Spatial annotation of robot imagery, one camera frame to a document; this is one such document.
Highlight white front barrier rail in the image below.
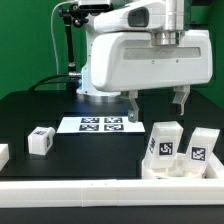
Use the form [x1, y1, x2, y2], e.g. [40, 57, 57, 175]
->
[0, 179, 224, 208]

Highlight white barrier rail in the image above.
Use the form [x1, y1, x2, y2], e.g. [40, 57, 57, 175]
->
[0, 179, 224, 208]
[206, 155, 224, 180]
[0, 144, 9, 171]

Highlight white left barrier rail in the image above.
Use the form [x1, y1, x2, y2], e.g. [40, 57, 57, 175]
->
[0, 144, 9, 171]

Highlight white cable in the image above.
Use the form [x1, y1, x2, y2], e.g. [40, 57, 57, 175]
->
[50, 0, 79, 90]

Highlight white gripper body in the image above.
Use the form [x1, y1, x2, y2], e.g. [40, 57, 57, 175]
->
[91, 30, 212, 92]

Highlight white right barrier rail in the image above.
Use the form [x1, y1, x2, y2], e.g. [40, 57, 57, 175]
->
[206, 155, 224, 180]

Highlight black cables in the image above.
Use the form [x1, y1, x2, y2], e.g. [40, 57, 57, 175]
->
[27, 73, 82, 92]

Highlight white marker sheet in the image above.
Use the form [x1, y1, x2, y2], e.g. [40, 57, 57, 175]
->
[57, 116, 145, 134]

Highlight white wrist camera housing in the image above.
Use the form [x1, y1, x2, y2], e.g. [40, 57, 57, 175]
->
[94, 0, 166, 33]

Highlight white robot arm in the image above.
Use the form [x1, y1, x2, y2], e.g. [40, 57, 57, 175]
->
[78, 0, 213, 122]

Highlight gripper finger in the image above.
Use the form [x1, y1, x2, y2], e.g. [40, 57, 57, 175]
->
[128, 90, 139, 123]
[172, 85, 190, 116]

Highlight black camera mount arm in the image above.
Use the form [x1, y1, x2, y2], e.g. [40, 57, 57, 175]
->
[59, 4, 88, 98]

